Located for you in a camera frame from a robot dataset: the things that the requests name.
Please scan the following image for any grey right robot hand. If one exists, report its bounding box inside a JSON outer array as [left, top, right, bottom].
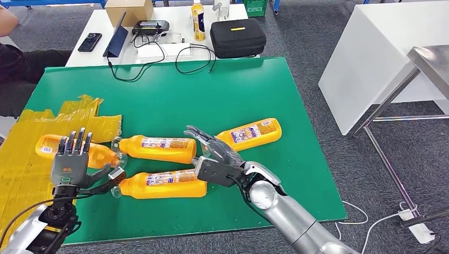
[[183, 125, 245, 167]]

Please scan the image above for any black smartphone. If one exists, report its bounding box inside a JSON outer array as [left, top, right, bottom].
[[77, 32, 103, 53]]

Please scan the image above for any white desk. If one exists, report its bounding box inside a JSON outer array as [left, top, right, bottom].
[[318, 2, 449, 137]]

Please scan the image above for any white floor cable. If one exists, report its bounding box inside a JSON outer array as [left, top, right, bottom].
[[335, 201, 420, 254]]

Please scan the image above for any white power strip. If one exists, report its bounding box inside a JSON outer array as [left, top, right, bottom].
[[398, 209, 436, 246]]

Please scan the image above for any flat white box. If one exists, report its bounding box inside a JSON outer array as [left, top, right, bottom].
[[137, 43, 193, 60]]

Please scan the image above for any looped black cable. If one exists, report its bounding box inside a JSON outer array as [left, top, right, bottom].
[[174, 43, 217, 75]]

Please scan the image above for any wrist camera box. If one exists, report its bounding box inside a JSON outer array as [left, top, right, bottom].
[[194, 156, 246, 188], [106, 166, 127, 184]]

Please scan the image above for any yellow drink bottle white cap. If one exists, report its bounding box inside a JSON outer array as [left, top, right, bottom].
[[191, 0, 206, 42]]

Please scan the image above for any green plastic crate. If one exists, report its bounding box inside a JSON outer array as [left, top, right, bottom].
[[243, 0, 268, 17]]

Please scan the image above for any long black cable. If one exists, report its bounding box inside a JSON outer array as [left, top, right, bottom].
[[106, 33, 166, 83]]

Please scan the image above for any stainless steel table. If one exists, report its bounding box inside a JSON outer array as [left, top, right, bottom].
[[352, 44, 449, 230]]

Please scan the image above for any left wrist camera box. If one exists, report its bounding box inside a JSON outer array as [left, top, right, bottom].
[[106, 166, 127, 184]]

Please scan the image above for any clear plastic hand cover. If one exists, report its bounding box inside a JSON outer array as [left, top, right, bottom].
[[205, 138, 243, 166]]

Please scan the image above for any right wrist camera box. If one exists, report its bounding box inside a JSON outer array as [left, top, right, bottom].
[[194, 156, 246, 188]]

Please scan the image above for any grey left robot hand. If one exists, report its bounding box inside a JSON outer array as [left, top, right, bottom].
[[50, 127, 113, 188]]

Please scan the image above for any tablet in dark folio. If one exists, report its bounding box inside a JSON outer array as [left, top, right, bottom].
[[102, 11, 129, 58]]

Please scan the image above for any brown cardboard box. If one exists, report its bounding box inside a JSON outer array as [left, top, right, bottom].
[[104, 0, 154, 28]]

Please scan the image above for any orange plastic bottle clear cap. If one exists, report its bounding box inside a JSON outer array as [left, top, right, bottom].
[[111, 134, 197, 165], [214, 117, 283, 153], [35, 134, 128, 169], [111, 169, 208, 200]]

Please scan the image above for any yellow plastic-wrapped flat sheet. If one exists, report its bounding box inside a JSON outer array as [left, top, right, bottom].
[[0, 94, 123, 242]]

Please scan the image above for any black zip case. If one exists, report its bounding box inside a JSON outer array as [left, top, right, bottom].
[[210, 18, 267, 59]]

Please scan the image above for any person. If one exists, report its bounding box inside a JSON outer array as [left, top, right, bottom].
[[0, 5, 73, 118]]

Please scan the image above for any black handheld controller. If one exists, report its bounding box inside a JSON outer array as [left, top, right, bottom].
[[131, 20, 170, 37]]

